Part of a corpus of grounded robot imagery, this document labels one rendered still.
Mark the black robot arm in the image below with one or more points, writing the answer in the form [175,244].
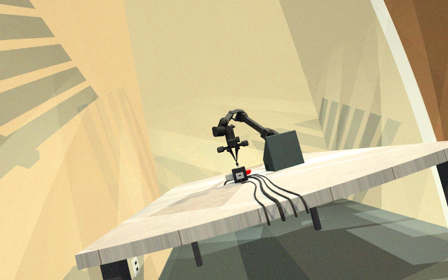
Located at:
[241,116]

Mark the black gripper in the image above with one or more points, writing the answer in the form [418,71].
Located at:
[237,147]

